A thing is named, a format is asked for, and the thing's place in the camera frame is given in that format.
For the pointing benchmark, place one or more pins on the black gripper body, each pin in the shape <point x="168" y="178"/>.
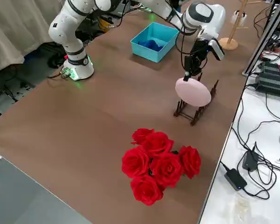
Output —
<point x="200" y="51"/>

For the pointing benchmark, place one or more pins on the white round plate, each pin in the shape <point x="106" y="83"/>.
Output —
<point x="193" y="93"/>

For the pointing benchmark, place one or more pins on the blue square rag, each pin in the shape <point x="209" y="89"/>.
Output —
<point x="145" y="44"/>
<point x="159" y="47"/>

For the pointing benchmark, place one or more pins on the wooden mug stand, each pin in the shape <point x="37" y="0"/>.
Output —
<point x="229" y="43"/>

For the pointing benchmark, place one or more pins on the cyan plastic box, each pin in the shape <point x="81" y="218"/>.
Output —
<point x="149" y="54"/>

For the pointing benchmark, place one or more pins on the dark wooden dish rack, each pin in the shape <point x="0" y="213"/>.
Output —
<point x="195" y="116"/>

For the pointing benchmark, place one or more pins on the black power supply unit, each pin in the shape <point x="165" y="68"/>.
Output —
<point x="272" y="79"/>

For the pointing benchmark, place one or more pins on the yellow object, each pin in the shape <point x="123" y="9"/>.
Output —
<point x="106" y="24"/>

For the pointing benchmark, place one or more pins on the red rose bouquet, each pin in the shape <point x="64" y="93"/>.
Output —
<point x="160" y="168"/>

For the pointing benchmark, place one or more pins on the black power adapter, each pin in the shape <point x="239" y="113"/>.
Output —
<point x="249" y="161"/>

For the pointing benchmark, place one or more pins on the black power brick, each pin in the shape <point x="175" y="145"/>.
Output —
<point x="235" y="179"/>

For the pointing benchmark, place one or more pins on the beige curtain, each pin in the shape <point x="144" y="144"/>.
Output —
<point x="14" y="28"/>

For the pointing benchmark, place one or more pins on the grey panel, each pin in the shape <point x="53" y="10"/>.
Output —
<point x="25" y="198"/>

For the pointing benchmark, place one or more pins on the aluminium frame rail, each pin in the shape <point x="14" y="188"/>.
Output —
<point x="263" y="39"/>

